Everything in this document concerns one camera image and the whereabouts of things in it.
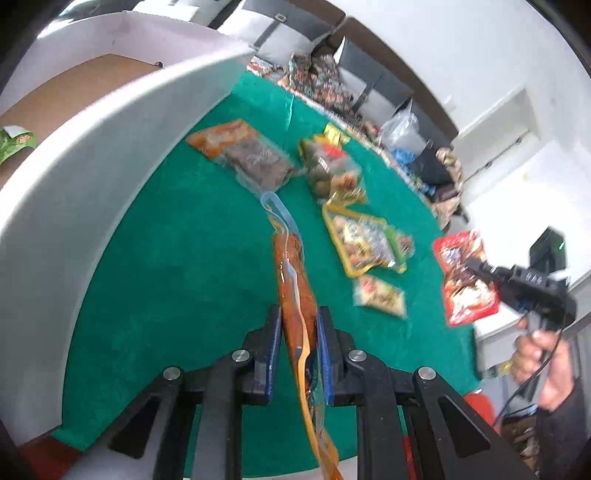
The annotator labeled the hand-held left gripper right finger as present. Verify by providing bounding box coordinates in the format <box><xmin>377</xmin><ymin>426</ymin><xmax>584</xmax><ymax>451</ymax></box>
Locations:
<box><xmin>316</xmin><ymin>305</ymin><xmax>539</xmax><ymax>480</ymax></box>

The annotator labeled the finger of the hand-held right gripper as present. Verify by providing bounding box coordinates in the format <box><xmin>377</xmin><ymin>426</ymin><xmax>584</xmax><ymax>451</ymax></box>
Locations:
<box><xmin>464</xmin><ymin>258</ymin><xmax>513</xmax><ymax>289</ymax></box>

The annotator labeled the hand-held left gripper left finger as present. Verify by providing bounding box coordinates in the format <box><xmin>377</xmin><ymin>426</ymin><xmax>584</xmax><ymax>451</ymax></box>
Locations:
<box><xmin>108</xmin><ymin>304</ymin><xmax>283</xmax><ymax>480</ymax></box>

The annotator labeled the red snack packet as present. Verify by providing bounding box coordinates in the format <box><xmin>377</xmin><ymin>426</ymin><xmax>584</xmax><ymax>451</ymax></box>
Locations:
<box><xmin>433</xmin><ymin>231</ymin><xmax>502</xmax><ymax>328</ymax></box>

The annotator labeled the clear chicken leg packet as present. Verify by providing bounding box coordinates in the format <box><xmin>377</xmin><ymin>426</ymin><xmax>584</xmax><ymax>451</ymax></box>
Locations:
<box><xmin>259</xmin><ymin>190</ymin><xmax>345</xmax><ymax>480</ymax></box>

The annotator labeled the yellow bordered peanut packet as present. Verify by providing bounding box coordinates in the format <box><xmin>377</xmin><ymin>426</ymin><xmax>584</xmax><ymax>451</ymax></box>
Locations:
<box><xmin>322</xmin><ymin>203</ymin><xmax>407</xmax><ymax>278</ymax></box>

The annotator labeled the white cardboard box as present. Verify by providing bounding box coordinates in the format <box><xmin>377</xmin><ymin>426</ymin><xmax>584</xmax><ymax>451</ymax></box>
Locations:
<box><xmin>0</xmin><ymin>11</ymin><xmax>254</xmax><ymax>446</ymax></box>

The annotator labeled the person's right forearm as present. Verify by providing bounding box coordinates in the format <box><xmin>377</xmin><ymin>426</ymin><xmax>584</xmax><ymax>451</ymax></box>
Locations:
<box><xmin>536</xmin><ymin>378</ymin><xmax>591</xmax><ymax>480</ymax></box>

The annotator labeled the person's right hand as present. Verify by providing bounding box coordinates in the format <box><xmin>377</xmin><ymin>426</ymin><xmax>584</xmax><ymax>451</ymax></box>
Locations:
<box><xmin>512</xmin><ymin>318</ymin><xmax>575</xmax><ymax>411</ymax></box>

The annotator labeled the cream cake packet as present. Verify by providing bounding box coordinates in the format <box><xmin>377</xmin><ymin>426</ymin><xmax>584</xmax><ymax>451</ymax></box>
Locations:
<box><xmin>353</xmin><ymin>276</ymin><xmax>408</xmax><ymax>319</ymax></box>

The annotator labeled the green tablecloth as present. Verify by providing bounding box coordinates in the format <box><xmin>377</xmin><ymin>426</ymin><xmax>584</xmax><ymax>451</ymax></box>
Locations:
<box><xmin>51</xmin><ymin>71</ymin><xmax>483</xmax><ymax>478</ymax></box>

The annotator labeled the black bag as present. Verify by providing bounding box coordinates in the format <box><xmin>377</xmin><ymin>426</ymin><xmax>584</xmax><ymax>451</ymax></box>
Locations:
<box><xmin>409</xmin><ymin>141</ymin><xmax>455</xmax><ymax>190</ymax></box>

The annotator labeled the blue cloth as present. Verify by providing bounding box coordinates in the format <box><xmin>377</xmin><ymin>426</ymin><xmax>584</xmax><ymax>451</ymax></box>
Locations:
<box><xmin>390</xmin><ymin>148</ymin><xmax>419</xmax><ymax>174</ymax></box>

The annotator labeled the grey white pillow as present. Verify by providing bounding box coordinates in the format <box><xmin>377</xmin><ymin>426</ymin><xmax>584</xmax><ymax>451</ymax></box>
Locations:
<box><xmin>335</xmin><ymin>39</ymin><xmax>414</xmax><ymax>125</ymax></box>
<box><xmin>217</xmin><ymin>0</ymin><xmax>345</xmax><ymax>58</ymax></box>
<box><xmin>411</xmin><ymin>99</ymin><xmax>458</xmax><ymax>141</ymax></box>

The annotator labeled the clear plastic bag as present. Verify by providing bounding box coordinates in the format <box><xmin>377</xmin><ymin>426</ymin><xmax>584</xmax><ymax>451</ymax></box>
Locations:
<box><xmin>381</xmin><ymin>111</ymin><xmax>423</xmax><ymax>151</ymax></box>

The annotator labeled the clear mixed snack packet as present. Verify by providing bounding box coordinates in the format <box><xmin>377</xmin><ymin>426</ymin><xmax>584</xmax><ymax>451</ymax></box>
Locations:
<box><xmin>298</xmin><ymin>136</ymin><xmax>370</xmax><ymax>206</ymax></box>

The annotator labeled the brown dried snack packet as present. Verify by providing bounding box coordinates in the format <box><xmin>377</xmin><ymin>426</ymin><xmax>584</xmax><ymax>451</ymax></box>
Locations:
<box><xmin>186</xmin><ymin>119</ymin><xmax>305</xmax><ymax>192</ymax></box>

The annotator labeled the small yellow snack packet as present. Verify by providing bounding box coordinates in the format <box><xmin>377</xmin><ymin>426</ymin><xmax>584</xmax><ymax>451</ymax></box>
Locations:
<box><xmin>322</xmin><ymin>122</ymin><xmax>352</xmax><ymax>146</ymax></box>

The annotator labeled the folded floral quilt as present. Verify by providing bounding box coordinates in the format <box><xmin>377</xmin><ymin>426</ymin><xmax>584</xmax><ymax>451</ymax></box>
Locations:
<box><xmin>286</xmin><ymin>53</ymin><xmax>354</xmax><ymax>112</ymax></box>

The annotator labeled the green snack packet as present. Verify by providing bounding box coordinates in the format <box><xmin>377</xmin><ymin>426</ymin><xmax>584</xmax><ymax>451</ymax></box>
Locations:
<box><xmin>0</xmin><ymin>127</ymin><xmax>37</xmax><ymax>163</ymax></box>

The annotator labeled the black cable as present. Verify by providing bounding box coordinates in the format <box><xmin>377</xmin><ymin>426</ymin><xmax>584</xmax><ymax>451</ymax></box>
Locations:
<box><xmin>492</xmin><ymin>323</ymin><xmax>566</xmax><ymax>428</ymax></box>

